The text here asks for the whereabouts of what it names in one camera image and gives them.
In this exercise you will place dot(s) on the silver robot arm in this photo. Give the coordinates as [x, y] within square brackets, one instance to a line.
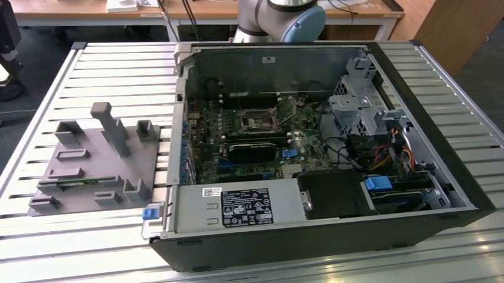
[276, 17]

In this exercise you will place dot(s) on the CPU socket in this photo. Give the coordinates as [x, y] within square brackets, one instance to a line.
[259, 121]

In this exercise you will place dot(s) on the black installed RAM stick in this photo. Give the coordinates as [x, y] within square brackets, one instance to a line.
[256, 140]
[256, 136]

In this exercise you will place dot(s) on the black graphics card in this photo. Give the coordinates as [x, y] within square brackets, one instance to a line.
[252, 153]

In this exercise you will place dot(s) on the blue motherboard connector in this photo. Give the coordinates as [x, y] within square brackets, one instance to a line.
[289, 154]

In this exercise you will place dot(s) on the green motherboard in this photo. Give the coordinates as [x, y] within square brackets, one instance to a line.
[303, 141]

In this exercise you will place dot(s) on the silver chipset heatsink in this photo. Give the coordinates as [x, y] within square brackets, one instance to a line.
[292, 171]

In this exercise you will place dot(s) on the thin metal locking lever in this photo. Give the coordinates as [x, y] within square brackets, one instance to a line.
[238, 98]

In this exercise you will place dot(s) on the silver metal drive cage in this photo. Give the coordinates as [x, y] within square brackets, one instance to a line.
[347, 109]

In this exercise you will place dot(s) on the black plastic shroud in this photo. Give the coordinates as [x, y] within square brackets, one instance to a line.
[335, 194]

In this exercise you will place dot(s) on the grey power supply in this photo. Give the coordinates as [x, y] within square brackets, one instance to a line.
[197, 212]

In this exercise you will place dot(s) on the hard disk in blue carrier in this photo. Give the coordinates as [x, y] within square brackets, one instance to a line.
[378, 184]

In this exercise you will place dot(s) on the blue case latch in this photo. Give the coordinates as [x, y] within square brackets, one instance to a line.
[150, 213]

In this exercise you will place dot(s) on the black open PC case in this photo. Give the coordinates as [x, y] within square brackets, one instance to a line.
[276, 250]

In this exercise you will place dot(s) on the grey printed parts rack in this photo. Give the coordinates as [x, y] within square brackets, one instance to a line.
[98, 165]

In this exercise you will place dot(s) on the green RAM stick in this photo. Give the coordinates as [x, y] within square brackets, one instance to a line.
[90, 182]

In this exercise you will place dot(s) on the wooden desk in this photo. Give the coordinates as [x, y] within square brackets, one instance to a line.
[355, 14]
[59, 13]

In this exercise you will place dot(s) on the white device with buttons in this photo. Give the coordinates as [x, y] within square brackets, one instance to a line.
[150, 3]

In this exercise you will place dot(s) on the white box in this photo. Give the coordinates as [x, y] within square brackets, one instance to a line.
[122, 7]

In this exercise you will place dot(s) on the brown wooden cabinet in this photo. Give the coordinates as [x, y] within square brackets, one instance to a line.
[460, 29]

